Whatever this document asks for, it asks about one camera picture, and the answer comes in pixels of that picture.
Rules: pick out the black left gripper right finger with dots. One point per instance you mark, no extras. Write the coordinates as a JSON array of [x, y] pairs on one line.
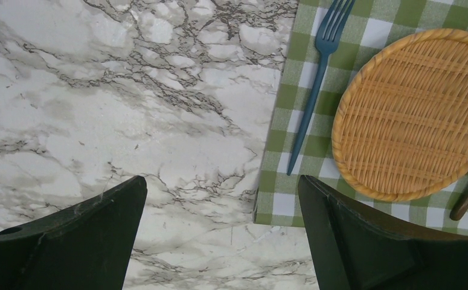
[[355, 246]]

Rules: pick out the orange woven plate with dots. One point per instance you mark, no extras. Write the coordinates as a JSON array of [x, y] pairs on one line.
[[401, 128]]

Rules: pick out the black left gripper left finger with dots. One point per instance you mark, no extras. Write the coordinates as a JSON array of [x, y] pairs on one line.
[[85, 246]]

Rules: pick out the blue handled utensil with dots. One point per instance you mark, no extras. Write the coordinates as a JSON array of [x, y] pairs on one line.
[[327, 40]]

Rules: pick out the green white checkered cloth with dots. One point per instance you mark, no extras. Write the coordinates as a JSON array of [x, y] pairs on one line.
[[371, 26]]

